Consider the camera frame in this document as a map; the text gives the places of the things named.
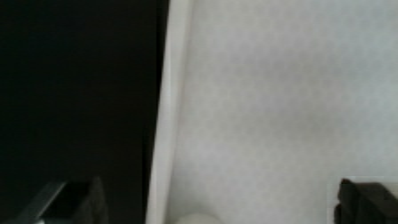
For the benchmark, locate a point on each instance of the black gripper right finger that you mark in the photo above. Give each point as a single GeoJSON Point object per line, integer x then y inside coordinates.
{"type": "Point", "coordinates": [368, 204]}

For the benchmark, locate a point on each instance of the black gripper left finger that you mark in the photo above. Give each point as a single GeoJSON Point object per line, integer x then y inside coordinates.
{"type": "Point", "coordinates": [69, 203]}

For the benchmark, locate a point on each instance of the white desk top tray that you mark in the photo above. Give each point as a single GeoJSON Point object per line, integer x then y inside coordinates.
{"type": "Point", "coordinates": [277, 116]}

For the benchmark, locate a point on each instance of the white desk leg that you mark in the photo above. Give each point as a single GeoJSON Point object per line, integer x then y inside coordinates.
{"type": "Point", "coordinates": [197, 219]}

